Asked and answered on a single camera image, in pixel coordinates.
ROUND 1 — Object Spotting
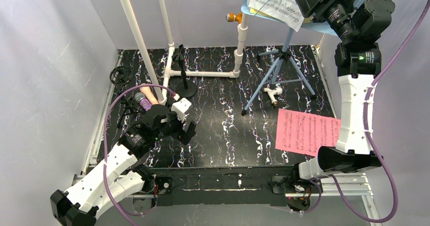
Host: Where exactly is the white sheet music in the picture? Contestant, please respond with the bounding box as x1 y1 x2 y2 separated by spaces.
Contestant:
247 0 325 32

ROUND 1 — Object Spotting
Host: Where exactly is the black round-base microphone stand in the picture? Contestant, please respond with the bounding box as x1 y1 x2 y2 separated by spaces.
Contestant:
172 44 198 99

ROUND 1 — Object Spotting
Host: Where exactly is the pink microphone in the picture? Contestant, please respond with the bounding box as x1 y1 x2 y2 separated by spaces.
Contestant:
139 87 159 105

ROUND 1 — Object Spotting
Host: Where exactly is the pink sheet music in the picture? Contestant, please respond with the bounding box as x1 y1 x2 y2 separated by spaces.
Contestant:
275 109 341 157

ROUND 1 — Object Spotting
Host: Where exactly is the yellow sheet music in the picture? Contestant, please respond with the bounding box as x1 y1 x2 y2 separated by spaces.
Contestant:
249 8 311 23

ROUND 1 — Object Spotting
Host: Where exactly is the purple glitter microphone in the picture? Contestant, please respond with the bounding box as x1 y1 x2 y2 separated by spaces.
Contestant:
134 92 152 111

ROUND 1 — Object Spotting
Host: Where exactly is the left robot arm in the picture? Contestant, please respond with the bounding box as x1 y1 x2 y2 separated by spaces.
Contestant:
50 98 196 225

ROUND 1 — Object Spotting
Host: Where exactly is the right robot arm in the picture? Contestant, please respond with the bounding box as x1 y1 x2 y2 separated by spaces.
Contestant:
295 0 395 180

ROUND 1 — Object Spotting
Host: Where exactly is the orange knob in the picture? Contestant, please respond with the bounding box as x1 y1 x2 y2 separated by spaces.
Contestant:
226 12 242 24

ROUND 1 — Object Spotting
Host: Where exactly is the white pipe piece brass end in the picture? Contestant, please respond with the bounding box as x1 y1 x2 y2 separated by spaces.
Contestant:
264 87 282 107

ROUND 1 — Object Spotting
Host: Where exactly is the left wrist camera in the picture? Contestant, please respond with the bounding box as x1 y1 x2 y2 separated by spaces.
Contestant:
171 98 192 122

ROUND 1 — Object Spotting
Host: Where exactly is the white PVC pipe frame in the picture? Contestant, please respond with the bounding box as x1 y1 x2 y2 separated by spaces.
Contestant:
119 0 247 87

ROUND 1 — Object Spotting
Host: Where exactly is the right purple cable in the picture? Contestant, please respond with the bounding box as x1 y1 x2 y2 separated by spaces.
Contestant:
304 0 430 223

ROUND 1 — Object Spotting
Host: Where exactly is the purple cable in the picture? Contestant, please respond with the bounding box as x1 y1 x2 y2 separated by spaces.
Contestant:
102 84 181 226
304 0 430 223

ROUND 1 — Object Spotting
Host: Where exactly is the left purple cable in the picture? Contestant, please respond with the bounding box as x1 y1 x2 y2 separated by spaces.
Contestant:
102 84 181 226

